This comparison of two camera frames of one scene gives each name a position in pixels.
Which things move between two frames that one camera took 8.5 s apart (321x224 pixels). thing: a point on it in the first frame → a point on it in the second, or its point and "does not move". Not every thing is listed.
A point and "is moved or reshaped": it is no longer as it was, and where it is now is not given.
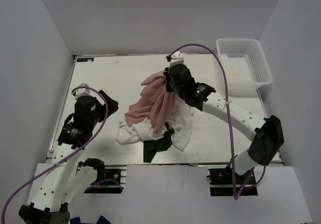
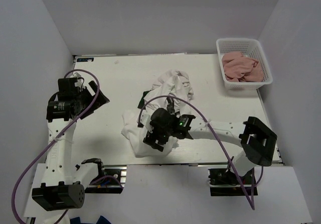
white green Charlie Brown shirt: x=150 y=147 → x=142 y=102
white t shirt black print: x=179 y=120 is moved or reshaped
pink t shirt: x=158 y=105 → x=237 y=68
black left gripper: x=113 y=105 → x=101 y=100
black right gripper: x=169 y=89 → x=152 y=137
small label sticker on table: x=85 y=59 does not move
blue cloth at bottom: x=101 y=220 does not move
